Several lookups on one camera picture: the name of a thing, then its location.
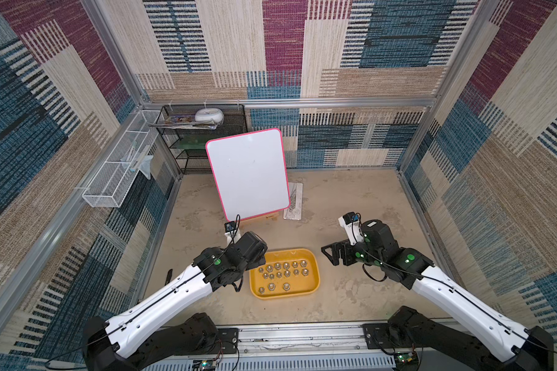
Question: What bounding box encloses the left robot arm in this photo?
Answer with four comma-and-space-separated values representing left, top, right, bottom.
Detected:
79, 232, 268, 370

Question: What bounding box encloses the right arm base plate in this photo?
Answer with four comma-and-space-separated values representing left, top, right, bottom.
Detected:
361, 322, 397, 350

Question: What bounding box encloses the white ruler package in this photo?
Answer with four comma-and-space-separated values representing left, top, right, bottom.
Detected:
283, 182, 303, 220

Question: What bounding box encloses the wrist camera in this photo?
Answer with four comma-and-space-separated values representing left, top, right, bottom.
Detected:
224, 221, 241, 247
338, 212, 364, 246

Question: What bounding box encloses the magazine on shelf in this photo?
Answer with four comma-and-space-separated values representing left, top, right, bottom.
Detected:
149, 115, 219, 130

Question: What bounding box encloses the wooden whiteboard easel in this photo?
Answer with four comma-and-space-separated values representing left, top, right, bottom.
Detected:
244, 210, 283, 224

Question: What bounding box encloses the white round device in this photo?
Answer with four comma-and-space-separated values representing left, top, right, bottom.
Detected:
194, 108, 224, 125

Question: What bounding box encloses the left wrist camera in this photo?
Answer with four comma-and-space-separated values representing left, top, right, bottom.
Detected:
224, 221, 241, 247

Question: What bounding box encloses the black wire shelf rack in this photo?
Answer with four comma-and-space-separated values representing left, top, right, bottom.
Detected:
155, 104, 248, 175

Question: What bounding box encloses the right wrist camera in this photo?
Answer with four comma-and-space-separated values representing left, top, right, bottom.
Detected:
338, 212, 364, 246

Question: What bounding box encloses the yellow plastic storage box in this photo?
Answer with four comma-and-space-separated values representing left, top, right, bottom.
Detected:
249, 248, 320, 300

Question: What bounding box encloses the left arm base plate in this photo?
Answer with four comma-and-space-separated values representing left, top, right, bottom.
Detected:
184, 327, 239, 356

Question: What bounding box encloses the pink framed whiteboard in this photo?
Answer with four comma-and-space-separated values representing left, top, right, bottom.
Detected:
206, 128, 290, 221

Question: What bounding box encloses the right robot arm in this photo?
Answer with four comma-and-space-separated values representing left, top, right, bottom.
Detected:
321, 213, 557, 370

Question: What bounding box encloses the white wire wall basket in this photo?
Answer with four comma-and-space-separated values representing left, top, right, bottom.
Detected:
82, 110, 159, 208

